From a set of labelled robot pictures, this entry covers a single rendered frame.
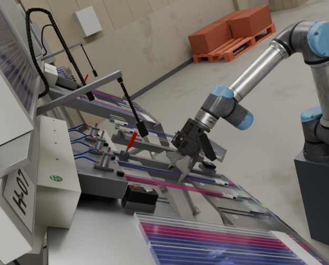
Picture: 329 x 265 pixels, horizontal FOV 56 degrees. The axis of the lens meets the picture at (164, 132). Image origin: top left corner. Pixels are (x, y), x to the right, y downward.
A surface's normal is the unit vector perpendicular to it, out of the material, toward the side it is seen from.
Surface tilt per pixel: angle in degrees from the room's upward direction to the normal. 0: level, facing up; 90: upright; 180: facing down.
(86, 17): 90
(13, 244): 90
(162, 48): 90
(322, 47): 82
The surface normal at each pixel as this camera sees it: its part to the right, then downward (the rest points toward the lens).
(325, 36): 0.21, 0.22
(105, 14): 0.61, 0.13
